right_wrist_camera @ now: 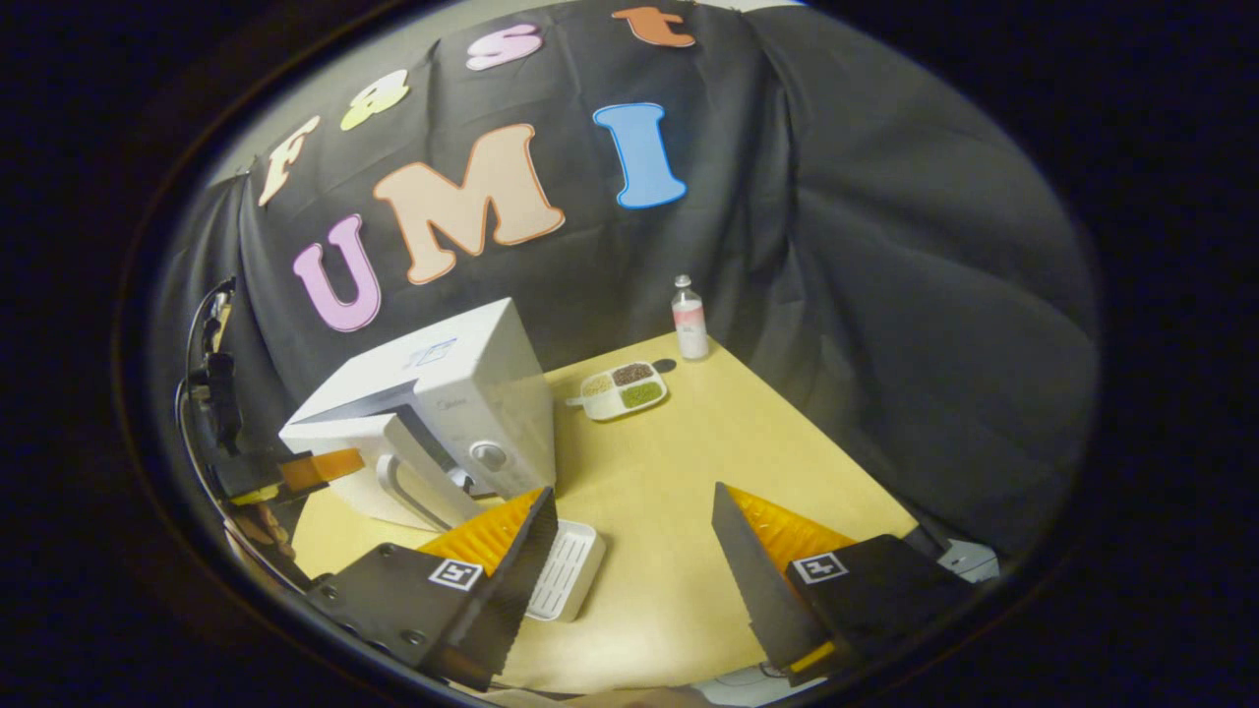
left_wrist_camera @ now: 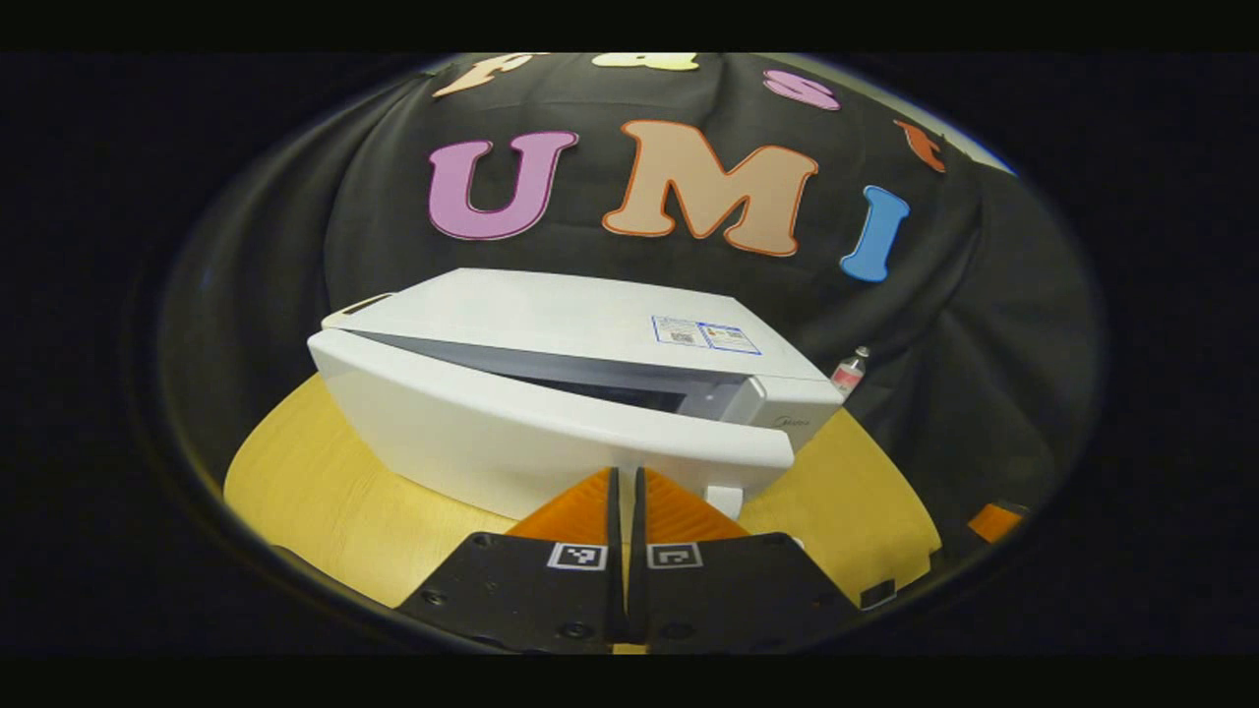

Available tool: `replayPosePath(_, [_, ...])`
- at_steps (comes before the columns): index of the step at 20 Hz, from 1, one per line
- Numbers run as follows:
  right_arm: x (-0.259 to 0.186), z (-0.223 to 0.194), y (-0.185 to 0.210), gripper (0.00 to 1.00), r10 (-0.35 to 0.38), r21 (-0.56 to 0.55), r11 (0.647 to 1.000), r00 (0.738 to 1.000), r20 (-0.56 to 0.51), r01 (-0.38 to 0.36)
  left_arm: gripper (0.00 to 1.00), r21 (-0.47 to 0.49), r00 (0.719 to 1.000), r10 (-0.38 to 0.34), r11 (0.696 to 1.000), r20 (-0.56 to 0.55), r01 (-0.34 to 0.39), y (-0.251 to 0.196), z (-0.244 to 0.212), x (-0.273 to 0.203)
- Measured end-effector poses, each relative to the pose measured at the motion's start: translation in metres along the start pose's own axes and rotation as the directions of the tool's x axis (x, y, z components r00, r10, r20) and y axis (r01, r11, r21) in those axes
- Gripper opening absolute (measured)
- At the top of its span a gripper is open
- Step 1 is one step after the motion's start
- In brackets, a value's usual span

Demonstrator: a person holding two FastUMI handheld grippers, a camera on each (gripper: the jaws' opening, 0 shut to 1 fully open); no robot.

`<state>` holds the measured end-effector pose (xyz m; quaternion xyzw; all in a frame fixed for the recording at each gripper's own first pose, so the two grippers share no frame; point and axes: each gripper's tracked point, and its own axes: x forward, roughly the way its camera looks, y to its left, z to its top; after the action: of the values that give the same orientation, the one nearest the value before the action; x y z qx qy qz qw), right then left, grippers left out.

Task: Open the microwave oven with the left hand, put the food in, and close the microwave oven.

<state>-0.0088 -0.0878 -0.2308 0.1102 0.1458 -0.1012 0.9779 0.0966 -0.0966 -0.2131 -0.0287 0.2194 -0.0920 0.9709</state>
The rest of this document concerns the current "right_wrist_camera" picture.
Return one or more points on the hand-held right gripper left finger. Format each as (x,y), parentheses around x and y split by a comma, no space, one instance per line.
(511,580)

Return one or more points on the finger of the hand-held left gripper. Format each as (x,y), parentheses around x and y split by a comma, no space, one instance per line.
(320,467)

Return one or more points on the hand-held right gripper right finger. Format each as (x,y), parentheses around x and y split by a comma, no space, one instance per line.
(752,580)

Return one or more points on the white microwave oven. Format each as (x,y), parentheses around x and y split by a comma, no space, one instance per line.
(492,374)

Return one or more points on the white rectangular tray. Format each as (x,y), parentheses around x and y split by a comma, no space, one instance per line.
(566,575)

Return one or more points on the small white device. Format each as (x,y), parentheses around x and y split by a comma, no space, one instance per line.
(969,560)

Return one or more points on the divided dish of grains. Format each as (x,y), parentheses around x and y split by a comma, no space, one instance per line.
(625,391)

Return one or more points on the small bottle with pink label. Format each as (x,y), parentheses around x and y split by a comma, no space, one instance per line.
(689,324)

